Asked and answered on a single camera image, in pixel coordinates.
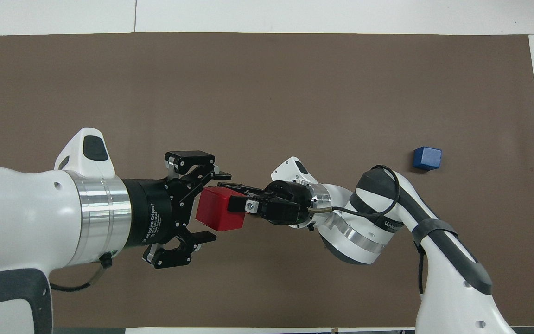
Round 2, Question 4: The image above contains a brown paper mat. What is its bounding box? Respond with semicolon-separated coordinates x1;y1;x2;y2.
0;32;534;328

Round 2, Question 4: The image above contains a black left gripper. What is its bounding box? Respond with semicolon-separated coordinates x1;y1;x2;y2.
121;150;233;270

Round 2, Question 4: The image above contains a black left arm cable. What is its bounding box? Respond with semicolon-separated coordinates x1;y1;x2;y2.
49;253;111;293

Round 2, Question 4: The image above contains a blue wooden block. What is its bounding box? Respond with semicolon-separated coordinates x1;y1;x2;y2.
412;146;443;171

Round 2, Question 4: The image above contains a red wooden block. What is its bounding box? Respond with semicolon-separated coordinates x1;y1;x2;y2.
195;186;248;232

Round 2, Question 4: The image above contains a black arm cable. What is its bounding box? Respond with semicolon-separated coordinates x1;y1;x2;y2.
49;253;111;293
310;164;426;295

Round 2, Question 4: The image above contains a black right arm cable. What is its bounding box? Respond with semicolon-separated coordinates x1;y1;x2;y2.
310;164;426;295

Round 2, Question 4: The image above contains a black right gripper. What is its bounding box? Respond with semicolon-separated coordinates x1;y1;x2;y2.
218;179;317;226

